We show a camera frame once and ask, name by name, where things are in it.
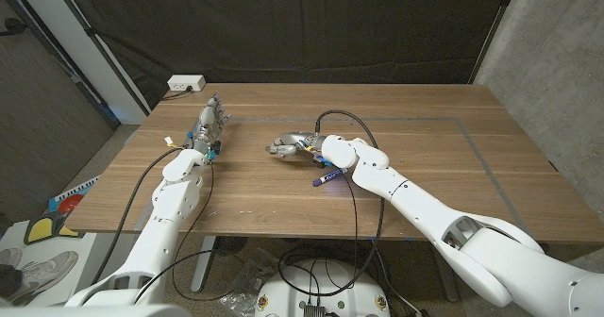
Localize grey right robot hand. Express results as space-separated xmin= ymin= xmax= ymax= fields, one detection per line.
xmin=265 ymin=131 xmax=334 ymax=170

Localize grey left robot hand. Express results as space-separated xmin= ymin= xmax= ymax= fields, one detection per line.
xmin=185 ymin=92 xmax=232 ymax=161

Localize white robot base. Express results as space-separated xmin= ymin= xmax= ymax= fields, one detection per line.
xmin=254 ymin=259 xmax=392 ymax=317

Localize purple marker with white cap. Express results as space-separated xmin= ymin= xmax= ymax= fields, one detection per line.
xmin=311 ymin=167 xmax=348 ymax=188

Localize white power strip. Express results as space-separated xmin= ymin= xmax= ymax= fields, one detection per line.
xmin=166 ymin=75 xmax=207 ymax=93

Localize black backdrop curtain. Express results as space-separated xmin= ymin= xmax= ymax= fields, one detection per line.
xmin=56 ymin=0 xmax=513 ymax=110

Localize black round floor object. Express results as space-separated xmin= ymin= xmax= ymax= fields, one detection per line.
xmin=214 ymin=236 xmax=248 ymax=257

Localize grey tape outline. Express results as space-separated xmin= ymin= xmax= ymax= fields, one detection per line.
xmin=136 ymin=116 xmax=534 ymax=241

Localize white table leg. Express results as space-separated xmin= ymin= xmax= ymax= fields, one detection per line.
xmin=191 ymin=235 xmax=217 ymax=293

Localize black backdrop stand pole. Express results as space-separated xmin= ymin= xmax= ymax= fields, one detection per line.
xmin=46 ymin=0 xmax=152 ymax=115
xmin=468 ymin=0 xmax=521 ymax=85

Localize clear plastic bag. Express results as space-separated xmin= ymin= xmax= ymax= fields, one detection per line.
xmin=221 ymin=248 xmax=280 ymax=316

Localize blue red printed sheet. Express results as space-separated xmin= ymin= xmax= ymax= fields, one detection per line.
xmin=48 ymin=175 xmax=101 ymax=214

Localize black yellow floor mat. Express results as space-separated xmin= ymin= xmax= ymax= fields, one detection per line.
xmin=24 ymin=211 xmax=87 ymax=246

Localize grey table leg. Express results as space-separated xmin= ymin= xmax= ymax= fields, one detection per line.
xmin=428 ymin=248 xmax=461 ymax=303

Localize grey sneaker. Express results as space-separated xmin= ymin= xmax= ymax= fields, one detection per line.
xmin=0 ymin=249 xmax=79 ymax=307

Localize white floor board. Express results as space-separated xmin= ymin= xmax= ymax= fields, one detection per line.
xmin=0 ymin=220 xmax=98 ymax=309

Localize black power strip cord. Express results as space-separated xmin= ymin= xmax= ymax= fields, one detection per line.
xmin=161 ymin=86 xmax=193 ymax=102

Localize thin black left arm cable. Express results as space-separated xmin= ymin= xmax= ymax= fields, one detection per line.
xmin=133 ymin=161 xmax=246 ymax=305

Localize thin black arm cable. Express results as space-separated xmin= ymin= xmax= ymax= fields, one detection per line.
xmin=325 ymin=173 xmax=360 ymax=290
xmin=133 ymin=161 xmax=246 ymax=305

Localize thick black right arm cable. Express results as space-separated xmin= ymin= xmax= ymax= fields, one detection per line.
xmin=277 ymin=108 xmax=386 ymax=298

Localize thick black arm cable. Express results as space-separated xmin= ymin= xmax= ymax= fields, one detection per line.
xmin=91 ymin=145 xmax=186 ymax=286
xmin=277 ymin=108 xmax=386 ymax=298

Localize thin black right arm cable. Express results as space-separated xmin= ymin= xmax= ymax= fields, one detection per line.
xmin=325 ymin=173 xmax=360 ymax=290

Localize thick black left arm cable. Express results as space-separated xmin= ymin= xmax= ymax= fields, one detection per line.
xmin=91 ymin=145 xmax=186 ymax=286

